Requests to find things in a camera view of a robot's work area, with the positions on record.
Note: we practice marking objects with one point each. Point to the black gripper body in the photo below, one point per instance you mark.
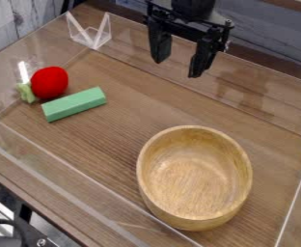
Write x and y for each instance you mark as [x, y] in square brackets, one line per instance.
[187, 13]

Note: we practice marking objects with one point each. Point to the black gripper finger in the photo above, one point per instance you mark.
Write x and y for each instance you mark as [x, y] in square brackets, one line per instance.
[209, 44]
[160, 40]

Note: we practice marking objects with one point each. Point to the green foam block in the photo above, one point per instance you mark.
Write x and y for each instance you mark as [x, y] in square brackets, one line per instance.
[73, 104]

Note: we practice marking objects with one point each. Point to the wooden bowl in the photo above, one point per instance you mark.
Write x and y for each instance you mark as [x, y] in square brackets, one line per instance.
[193, 175]

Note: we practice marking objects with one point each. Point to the black metal table leg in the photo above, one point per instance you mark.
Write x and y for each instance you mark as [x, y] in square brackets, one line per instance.
[33, 237]

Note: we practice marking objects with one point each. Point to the clear acrylic corner bracket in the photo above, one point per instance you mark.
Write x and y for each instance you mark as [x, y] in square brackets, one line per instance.
[91, 37]

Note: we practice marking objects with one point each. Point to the clear acrylic front wall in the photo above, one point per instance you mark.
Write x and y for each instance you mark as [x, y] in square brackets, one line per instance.
[86, 210]

